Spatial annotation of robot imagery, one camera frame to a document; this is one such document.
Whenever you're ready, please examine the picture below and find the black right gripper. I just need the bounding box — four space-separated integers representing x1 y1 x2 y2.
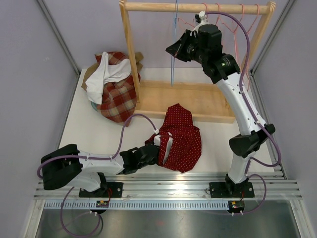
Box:
166 31 208 65

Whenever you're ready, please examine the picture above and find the blue wire hanger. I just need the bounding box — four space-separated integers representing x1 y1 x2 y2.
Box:
170 0 179 87

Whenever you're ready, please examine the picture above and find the pink wire hanger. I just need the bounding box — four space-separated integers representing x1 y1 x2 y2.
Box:
214 3 222 23
222 4 244 65
245 4 262 89
174 13 197 30

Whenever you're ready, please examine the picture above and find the small white skirt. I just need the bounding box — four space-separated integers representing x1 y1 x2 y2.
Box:
86 52 131 105

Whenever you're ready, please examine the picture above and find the red plaid skirt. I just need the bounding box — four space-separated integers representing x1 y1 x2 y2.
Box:
95 51 142 127

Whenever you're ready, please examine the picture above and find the tan skirt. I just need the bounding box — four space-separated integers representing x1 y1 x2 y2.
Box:
81 52 144 91

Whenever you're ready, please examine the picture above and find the red polka dot skirt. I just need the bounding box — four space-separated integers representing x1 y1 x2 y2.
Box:
157 104 202 173

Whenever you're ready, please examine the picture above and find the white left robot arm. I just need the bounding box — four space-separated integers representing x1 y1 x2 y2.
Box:
37 143 159 197

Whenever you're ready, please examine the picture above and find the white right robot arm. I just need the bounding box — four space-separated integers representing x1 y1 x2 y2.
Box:
166 24 275 198

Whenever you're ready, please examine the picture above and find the wooden clothes rack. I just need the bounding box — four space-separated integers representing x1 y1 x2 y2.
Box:
119 0 276 123

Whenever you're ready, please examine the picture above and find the teal plastic bin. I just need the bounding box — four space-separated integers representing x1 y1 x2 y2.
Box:
91 102 99 112

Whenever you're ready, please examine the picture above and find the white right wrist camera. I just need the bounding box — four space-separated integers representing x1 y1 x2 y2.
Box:
190 11 210 38

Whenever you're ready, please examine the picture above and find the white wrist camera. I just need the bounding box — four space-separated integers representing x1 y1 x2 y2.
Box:
154 132 173 164
190 11 210 38

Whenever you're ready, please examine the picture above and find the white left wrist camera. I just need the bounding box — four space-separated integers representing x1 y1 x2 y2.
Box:
154 132 173 164

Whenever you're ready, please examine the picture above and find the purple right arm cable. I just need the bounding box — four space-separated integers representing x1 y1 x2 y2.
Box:
205 11 282 215

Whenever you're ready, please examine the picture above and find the aluminium frame rail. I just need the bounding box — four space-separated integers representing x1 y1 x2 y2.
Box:
34 0 305 201

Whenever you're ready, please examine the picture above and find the slotted cable duct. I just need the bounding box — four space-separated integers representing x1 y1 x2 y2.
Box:
44 200 229 210

